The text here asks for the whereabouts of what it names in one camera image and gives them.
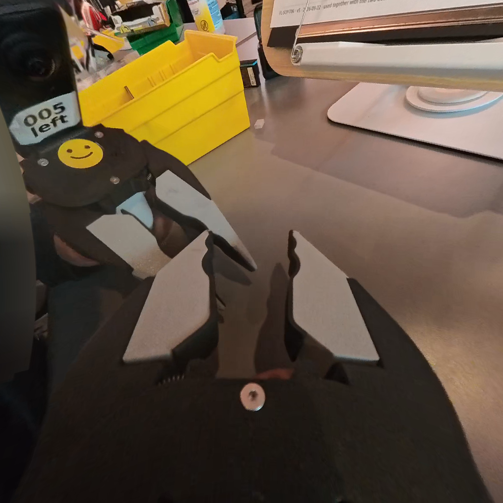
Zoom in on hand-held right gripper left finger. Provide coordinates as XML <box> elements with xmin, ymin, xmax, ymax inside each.
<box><xmin>123</xmin><ymin>230</ymin><xmax>221</xmax><ymax>370</ymax></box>

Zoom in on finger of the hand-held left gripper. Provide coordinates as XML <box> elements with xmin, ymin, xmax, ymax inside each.
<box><xmin>86</xmin><ymin>212</ymin><xmax>175</xmax><ymax>280</ymax></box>
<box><xmin>156</xmin><ymin>170</ymin><xmax>259</xmax><ymax>273</ymax></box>

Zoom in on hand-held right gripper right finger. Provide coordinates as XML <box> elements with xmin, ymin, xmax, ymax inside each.
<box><xmin>284</xmin><ymin>230</ymin><xmax>381</xmax><ymax>379</ymax></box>

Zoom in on person's left hand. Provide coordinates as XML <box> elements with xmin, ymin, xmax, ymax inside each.
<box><xmin>52</xmin><ymin>235</ymin><xmax>97</xmax><ymax>272</ymax></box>

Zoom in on small yellow plastic bin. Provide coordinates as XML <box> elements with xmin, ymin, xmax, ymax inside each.
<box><xmin>92</xmin><ymin>33</ymin><xmax>126</xmax><ymax>53</ymax></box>

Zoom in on small black box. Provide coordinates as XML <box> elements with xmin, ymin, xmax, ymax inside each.
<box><xmin>240</xmin><ymin>59</ymin><xmax>260</xmax><ymax>89</ymax></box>

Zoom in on green plastic bin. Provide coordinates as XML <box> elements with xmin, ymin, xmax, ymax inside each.
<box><xmin>128</xmin><ymin>0</ymin><xmax>185</xmax><ymax>56</ymax></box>

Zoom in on white bottle with yellow label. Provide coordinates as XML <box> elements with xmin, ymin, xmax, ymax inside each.
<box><xmin>188</xmin><ymin>0</ymin><xmax>215</xmax><ymax>34</ymax></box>

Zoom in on bottle with blue label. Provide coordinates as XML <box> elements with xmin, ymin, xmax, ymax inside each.
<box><xmin>208</xmin><ymin>0</ymin><xmax>226</xmax><ymax>34</ymax></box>

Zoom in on wooden document stand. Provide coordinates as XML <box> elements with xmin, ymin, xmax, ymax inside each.
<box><xmin>261</xmin><ymin>0</ymin><xmax>503</xmax><ymax>160</ymax></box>

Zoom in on printed instruction sheet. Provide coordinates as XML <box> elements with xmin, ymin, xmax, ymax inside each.
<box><xmin>269</xmin><ymin>0</ymin><xmax>503</xmax><ymax>29</ymax></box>

